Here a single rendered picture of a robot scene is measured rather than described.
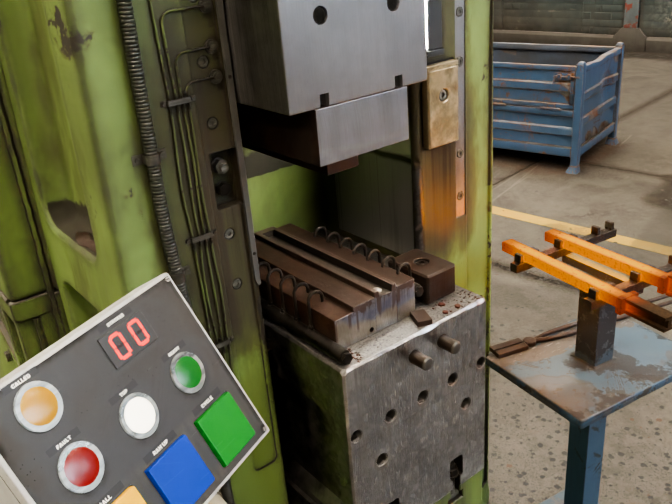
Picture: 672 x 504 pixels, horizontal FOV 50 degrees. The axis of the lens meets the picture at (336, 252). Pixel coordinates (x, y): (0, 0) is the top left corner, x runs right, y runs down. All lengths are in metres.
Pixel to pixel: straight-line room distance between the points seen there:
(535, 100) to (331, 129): 3.90
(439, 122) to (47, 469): 1.01
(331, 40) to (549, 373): 0.93
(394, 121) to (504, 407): 1.63
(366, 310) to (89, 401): 0.60
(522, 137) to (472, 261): 3.39
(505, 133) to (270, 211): 3.57
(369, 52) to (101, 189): 0.48
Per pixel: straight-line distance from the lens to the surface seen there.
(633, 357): 1.81
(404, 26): 1.26
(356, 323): 1.34
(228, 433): 1.03
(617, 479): 2.49
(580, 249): 1.68
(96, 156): 1.15
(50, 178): 1.53
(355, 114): 1.21
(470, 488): 1.75
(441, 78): 1.51
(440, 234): 1.64
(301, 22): 1.12
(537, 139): 5.08
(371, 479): 1.46
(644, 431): 2.69
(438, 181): 1.59
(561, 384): 1.69
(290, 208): 1.77
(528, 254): 1.63
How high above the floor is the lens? 1.63
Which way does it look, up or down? 25 degrees down
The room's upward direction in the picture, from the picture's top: 5 degrees counter-clockwise
